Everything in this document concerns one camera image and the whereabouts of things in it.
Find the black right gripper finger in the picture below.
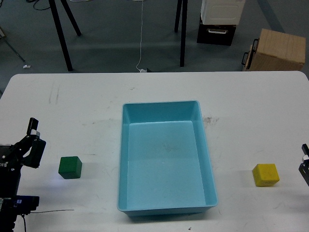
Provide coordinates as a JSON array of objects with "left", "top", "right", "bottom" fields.
[{"left": 298, "top": 144, "right": 309, "bottom": 185}]

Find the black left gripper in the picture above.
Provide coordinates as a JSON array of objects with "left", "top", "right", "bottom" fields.
[{"left": 0, "top": 117, "right": 46, "bottom": 193}]

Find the yellow wooden cube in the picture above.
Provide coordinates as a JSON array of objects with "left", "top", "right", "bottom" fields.
[{"left": 252, "top": 163, "right": 280, "bottom": 187}]

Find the green wooden cube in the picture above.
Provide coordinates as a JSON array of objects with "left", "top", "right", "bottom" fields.
[{"left": 58, "top": 156, "right": 82, "bottom": 179}]

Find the dark brown wooden box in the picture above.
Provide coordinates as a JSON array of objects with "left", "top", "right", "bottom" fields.
[{"left": 197, "top": 19, "right": 237, "bottom": 46}]

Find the thin black zip tie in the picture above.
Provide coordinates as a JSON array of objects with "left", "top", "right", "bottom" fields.
[{"left": 31, "top": 209, "right": 74, "bottom": 214}]

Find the grey metal stand leg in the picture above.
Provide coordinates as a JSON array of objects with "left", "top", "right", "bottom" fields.
[{"left": 0, "top": 29, "right": 26, "bottom": 62}]

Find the light wooden crate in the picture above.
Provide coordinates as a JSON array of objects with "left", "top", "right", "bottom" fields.
[{"left": 241, "top": 29, "right": 306, "bottom": 71}]

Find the light blue plastic bin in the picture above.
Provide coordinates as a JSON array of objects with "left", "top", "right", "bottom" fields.
[{"left": 117, "top": 101, "right": 218, "bottom": 217}]

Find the black left table leg pair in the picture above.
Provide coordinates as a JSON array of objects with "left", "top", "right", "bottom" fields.
[{"left": 48, "top": 0, "right": 82, "bottom": 72}]

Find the black table leg pair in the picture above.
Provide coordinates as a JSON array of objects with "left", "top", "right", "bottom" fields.
[
  {"left": 174, "top": 0, "right": 188, "bottom": 67},
  {"left": 48, "top": 0, "right": 82, "bottom": 72}
]

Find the white plastic container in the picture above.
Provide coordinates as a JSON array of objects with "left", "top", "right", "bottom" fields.
[{"left": 200, "top": 0, "right": 246, "bottom": 25}]

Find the black right table leg pair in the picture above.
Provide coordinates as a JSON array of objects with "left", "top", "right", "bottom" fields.
[{"left": 174, "top": 0, "right": 188, "bottom": 67}]

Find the white hanging cable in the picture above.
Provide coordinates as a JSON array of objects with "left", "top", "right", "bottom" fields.
[{"left": 132, "top": 0, "right": 147, "bottom": 73}]

